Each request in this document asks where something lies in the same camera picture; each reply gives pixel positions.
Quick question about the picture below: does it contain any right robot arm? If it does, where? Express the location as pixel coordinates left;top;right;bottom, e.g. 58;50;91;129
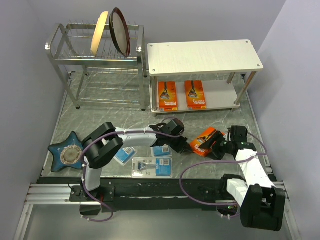
200;125;286;232

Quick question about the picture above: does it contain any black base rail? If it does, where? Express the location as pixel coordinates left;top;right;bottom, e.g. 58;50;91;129
68;174;248;217

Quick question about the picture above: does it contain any dark brown plate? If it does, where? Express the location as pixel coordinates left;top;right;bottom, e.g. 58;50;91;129
109;7;131;58

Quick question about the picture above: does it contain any cream plate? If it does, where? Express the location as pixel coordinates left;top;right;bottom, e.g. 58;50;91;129
90;11;109;56

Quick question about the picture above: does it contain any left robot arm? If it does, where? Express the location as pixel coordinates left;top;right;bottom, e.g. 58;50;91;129
81;118;192;201

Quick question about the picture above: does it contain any blue razor blister pack left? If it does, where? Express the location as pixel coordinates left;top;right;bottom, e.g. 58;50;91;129
113;147;137;166

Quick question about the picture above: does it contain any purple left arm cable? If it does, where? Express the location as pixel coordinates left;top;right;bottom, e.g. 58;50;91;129
81;116;186;223

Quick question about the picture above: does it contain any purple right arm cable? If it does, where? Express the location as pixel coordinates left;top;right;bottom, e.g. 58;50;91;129
179;132;268;218

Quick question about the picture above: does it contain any orange razor box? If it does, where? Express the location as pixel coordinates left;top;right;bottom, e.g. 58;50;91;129
184;80;207;110
158;81;178;112
190;127;225;157

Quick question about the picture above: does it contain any blue razor blister pack front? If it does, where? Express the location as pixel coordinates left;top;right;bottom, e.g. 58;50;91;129
131;157;173;179

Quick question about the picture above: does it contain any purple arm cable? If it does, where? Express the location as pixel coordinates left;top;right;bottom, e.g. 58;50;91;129
179;132;268;218
81;116;186;223

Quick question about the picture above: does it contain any blue razor blister pack centre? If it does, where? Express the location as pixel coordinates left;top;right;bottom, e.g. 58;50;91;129
150;145;172;157

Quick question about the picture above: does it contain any blue razor blister pack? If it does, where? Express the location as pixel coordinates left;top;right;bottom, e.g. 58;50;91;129
150;145;172;157
113;147;137;166
131;157;173;179

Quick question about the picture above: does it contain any blue star-shaped dish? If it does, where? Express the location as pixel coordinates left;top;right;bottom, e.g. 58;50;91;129
48;131;83;173

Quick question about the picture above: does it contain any white two-tier shelf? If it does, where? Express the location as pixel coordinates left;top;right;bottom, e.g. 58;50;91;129
147;39;264;115

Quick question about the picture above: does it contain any steel dish rack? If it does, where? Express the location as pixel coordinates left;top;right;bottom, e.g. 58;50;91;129
44;22;148;111

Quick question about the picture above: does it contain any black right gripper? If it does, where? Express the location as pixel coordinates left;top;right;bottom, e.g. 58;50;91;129
199;130;234;162

